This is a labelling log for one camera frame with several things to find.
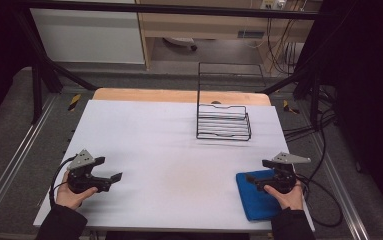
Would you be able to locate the bundle of black floor cables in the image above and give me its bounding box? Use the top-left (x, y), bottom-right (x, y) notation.
top-left (282, 84), bottom-right (339, 144)

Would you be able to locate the blue towel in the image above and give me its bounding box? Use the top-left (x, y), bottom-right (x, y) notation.
top-left (235, 169), bottom-right (284, 223)

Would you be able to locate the right hand-held gripper black cable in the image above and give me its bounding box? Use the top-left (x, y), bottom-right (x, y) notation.
top-left (293, 173), bottom-right (344, 229)

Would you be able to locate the left hand-held gripper black cable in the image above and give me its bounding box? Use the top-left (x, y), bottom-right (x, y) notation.
top-left (48, 154), bottom-right (80, 210)

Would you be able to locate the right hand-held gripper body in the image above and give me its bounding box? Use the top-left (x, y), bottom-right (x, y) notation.
top-left (256, 151), bottom-right (312, 195)

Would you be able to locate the light wooden desk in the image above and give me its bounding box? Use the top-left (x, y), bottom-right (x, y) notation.
top-left (135, 0), bottom-right (323, 71)

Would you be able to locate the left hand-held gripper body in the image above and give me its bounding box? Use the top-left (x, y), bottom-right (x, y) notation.
top-left (67, 149), bottom-right (113, 195)

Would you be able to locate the black metal frame bar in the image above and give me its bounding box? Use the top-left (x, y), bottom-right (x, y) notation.
top-left (22, 0), bottom-right (324, 20)

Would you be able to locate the person's left hand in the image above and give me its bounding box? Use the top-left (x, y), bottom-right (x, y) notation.
top-left (55, 170), bottom-right (99, 211)

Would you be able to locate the office chair base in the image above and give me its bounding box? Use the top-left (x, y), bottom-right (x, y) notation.
top-left (162, 36), bottom-right (199, 52)

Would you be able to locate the person's right hand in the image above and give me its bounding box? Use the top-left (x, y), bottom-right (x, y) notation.
top-left (263, 179), bottom-right (305, 212)

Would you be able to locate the black metal frame strut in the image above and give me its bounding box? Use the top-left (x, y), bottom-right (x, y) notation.
top-left (260, 64), bottom-right (324, 132)
top-left (12, 9), bottom-right (99, 126)

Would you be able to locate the white power strip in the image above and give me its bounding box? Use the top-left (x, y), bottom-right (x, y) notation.
top-left (260, 0), bottom-right (287, 10)

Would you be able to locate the white cabinet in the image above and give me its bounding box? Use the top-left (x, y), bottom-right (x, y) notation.
top-left (30, 0), bottom-right (146, 65)

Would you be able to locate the black wire rack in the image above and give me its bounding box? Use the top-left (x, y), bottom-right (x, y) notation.
top-left (196, 61), bottom-right (267, 142)

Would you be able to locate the bundle of hanging cables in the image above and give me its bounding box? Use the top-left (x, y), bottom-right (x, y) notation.
top-left (243, 8), bottom-right (305, 76)

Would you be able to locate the hand-held gripper black cable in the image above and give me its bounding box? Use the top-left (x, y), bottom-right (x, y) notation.
top-left (48, 154), bottom-right (80, 210)
top-left (293, 173), bottom-right (344, 229)

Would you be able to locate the aluminium floor rail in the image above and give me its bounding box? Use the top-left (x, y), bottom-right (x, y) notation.
top-left (0, 94), bottom-right (58, 231)
top-left (308, 131), bottom-right (371, 240)

